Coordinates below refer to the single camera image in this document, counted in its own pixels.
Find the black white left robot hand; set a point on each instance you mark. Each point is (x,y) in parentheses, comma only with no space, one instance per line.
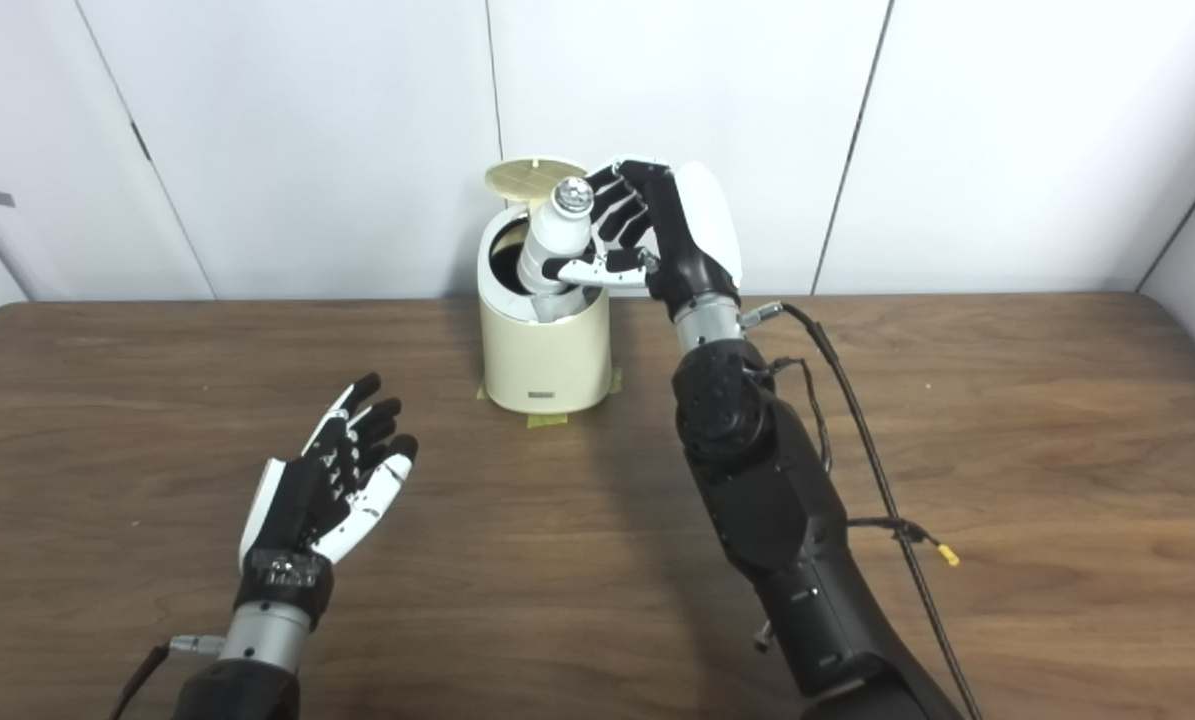
(297,510)

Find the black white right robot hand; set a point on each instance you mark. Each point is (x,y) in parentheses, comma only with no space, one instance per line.
(687,250)

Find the small white plastic bottle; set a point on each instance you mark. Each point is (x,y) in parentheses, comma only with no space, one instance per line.
(557,235)

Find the cream round bin lid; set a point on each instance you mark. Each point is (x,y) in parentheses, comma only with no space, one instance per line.
(522,178)

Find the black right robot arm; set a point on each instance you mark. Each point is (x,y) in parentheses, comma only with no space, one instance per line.
(767,500)

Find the cream-colored cylindrical bin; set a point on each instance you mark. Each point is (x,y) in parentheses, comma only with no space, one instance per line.
(542,355)

